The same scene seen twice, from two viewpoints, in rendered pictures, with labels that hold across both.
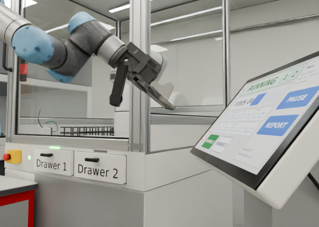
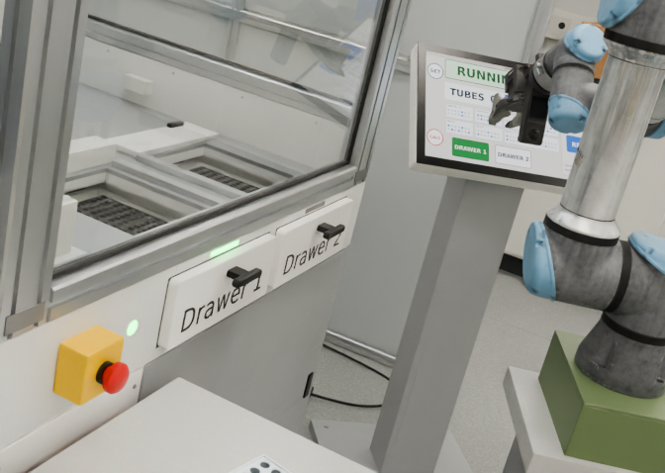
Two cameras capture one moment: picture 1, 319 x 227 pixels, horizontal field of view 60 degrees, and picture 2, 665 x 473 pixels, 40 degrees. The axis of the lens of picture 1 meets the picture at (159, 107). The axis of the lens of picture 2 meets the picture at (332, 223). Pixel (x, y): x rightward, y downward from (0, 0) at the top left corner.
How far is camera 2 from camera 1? 2.38 m
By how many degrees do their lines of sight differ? 104
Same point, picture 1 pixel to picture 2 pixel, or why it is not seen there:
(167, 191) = not seen: hidden behind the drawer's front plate
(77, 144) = (282, 211)
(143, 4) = not seen: outside the picture
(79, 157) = (293, 240)
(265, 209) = (510, 202)
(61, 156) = (255, 261)
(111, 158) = (339, 212)
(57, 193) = (209, 363)
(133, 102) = (378, 94)
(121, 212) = (316, 299)
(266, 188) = not seen: hidden behind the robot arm
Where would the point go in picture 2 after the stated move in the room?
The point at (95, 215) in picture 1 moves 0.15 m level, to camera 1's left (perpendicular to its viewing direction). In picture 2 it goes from (278, 339) to (286, 381)
